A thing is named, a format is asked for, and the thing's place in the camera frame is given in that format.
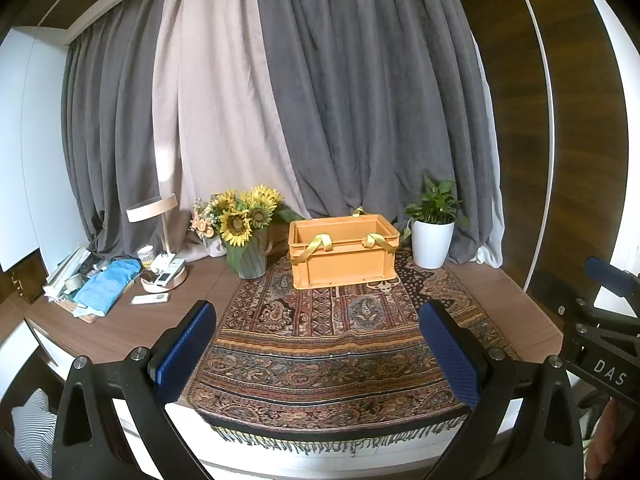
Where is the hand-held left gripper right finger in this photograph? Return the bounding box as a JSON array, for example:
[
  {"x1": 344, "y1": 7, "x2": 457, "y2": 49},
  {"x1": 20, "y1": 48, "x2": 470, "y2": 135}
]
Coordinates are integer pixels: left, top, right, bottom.
[{"x1": 418, "y1": 301, "x2": 586, "y2": 480}]

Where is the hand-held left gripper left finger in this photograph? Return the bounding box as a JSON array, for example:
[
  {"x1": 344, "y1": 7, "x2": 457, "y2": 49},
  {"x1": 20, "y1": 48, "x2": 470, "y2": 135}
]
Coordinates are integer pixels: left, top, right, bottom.
[{"x1": 51, "y1": 301, "x2": 218, "y2": 480}]

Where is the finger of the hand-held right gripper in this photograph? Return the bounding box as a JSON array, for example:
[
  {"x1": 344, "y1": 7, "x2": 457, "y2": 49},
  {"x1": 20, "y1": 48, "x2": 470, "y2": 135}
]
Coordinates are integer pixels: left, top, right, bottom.
[{"x1": 585, "y1": 256, "x2": 640, "y2": 302}]

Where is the orange plastic crate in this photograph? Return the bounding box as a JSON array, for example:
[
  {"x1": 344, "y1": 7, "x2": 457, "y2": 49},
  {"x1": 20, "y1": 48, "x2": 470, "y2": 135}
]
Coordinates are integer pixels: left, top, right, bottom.
[{"x1": 287, "y1": 207, "x2": 402, "y2": 291}]

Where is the person's right hand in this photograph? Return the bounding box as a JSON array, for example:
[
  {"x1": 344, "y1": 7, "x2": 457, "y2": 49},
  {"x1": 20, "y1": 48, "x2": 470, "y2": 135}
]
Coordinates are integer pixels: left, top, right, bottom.
[{"x1": 586, "y1": 401, "x2": 619, "y2": 480}]

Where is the wooden desk lamp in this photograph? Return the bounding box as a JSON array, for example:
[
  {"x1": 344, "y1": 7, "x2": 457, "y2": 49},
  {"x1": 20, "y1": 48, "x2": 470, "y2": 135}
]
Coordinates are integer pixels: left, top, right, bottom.
[{"x1": 126, "y1": 193, "x2": 189, "y2": 292}]

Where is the blue fabric pouch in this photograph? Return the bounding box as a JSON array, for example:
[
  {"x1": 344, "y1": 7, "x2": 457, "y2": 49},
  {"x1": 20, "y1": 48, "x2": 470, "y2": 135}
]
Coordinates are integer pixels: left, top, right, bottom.
[{"x1": 75, "y1": 258, "x2": 142, "y2": 312}]

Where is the grey ribbed flower pot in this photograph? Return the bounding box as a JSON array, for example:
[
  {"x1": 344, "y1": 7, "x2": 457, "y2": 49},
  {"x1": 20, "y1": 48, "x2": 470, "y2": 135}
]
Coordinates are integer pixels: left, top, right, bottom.
[{"x1": 227, "y1": 232, "x2": 271, "y2": 280}]

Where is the patterned fringed table rug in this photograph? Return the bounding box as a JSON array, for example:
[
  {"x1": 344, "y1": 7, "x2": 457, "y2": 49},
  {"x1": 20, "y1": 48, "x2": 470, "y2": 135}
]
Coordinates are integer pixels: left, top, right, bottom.
[{"x1": 185, "y1": 252, "x2": 522, "y2": 455}]

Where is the artificial sunflower bouquet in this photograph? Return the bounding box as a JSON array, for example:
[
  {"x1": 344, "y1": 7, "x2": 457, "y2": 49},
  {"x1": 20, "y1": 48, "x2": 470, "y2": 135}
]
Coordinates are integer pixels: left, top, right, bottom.
[{"x1": 190, "y1": 185, "x2": 307, "y2": 263}]

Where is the stack of books and papers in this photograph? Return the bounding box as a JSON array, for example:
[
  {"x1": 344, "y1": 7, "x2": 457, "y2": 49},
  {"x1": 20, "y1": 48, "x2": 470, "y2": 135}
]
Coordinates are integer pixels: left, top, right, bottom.
[{"x1": 42, "y1": 245, "x2": 94, "y2": 302}]

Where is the green leafy houseplant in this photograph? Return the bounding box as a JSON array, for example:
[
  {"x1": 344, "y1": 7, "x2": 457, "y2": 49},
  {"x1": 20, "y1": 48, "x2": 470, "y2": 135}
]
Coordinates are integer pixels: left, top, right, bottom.
[{"x1": 402, "y1": 176, "x2": 470, "y2": 227}]

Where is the striped cloth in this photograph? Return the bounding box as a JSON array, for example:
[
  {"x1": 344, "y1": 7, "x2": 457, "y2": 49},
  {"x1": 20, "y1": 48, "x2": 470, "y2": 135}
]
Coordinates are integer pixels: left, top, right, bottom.
[{"x1": 10, "y1": 390, "x2": 59, "y2": 477}]

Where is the white cabinet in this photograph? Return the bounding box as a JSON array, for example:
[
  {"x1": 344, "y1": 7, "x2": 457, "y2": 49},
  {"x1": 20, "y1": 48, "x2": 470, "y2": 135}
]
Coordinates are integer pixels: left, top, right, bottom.
[{"x1": 0, "y1": 27, "x2": 67, "y2": 274}]

